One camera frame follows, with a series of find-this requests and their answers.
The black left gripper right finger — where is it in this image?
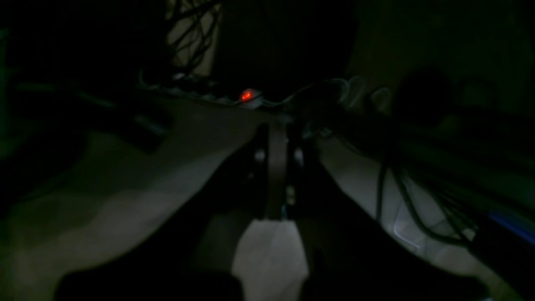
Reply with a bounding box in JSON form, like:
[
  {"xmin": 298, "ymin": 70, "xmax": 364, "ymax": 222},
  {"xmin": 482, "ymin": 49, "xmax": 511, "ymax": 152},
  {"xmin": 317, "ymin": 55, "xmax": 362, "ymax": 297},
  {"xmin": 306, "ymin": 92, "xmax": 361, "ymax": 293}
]
[{"xmin": 286, "ymin": 125, "xmax": 489, "ymax": 301}]

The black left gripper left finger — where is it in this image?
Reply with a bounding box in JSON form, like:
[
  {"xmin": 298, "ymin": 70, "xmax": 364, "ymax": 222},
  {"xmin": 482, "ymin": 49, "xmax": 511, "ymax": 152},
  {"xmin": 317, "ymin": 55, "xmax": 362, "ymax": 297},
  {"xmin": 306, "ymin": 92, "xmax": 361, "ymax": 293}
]
[{"xmin": 55, "ymin": 123, "xmax": 270, "ymax": 301}]

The black power strip red switch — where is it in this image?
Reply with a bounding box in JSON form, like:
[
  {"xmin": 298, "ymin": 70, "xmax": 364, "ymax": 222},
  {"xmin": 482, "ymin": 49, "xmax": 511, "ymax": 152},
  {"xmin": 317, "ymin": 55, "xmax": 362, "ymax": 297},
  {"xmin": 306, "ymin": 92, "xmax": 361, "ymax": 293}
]
[{"xmin": 138, "ymin": 73, "xmax": 268, "ymax": 110}]

